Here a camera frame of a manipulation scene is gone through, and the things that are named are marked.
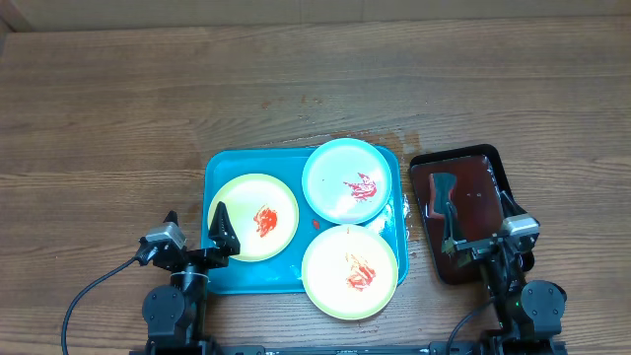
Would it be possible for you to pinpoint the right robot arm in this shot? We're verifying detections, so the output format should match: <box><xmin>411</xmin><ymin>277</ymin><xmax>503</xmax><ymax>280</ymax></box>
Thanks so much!
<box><xmin>442</xmin><ymin>190</ymin><xmax>567</xmax><ymax>354</ymax></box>

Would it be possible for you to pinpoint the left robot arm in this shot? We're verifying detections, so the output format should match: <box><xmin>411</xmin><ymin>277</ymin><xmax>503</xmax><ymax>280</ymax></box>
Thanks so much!
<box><xmin>136</xmin><ymin>202</ymin><xmax>241</xmax><ymax>354</ymax></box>

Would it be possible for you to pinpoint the teal plastic tray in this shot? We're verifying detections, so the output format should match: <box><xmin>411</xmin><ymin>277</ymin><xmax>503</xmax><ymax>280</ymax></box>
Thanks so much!
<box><xmin>201</xmin><ymin>146</ymin><xmax>409</xmax><ymax>295</ymax></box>

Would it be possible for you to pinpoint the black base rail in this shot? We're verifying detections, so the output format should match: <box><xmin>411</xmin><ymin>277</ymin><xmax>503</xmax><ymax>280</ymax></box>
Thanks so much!
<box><xmin>128</xmin><ymin>339</ymin><xmax>568</xmax><ymax>355</ymax></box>

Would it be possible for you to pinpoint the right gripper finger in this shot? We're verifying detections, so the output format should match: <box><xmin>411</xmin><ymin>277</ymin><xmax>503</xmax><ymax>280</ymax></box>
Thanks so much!
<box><xmin>442</xmin><ymin>201</ymin><xmax>465</xmax><ymax>254</ymax></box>
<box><xmin>499</xmin><ymin>190</ymin><xmax>523</xmax><ymax>217</ymax></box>

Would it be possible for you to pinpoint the pink and green sponge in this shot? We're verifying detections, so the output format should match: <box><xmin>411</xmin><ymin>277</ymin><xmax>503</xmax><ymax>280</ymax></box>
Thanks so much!
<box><xmin>428</xmin><ymin>173</ymin><xmax>456</xmax><ymax>219</ymax></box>

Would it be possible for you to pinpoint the yellow plate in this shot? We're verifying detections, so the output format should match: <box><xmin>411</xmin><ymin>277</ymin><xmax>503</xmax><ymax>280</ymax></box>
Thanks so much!
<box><xmin>207</xmin><ymin>174</ymin><xmax>299</xmax><ymax>262</ymax></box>
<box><xmin>302</xmin><ymin>225</ymin><xmax>398</xmax><ymax>320</ymax></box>

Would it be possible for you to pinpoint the light blue plate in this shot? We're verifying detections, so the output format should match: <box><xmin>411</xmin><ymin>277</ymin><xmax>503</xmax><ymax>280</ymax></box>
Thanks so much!
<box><xmin>302</xmin><ymin>138</ymin><xmax>392</xmax><ymax>224</ymax></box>

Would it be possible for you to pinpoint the black water tray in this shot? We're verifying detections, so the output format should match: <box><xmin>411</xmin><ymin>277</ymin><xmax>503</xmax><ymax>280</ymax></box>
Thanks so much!
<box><xmin>409</xmin><ymin>144</ymin><xmax>512</xmax><ymax>285</ymax></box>

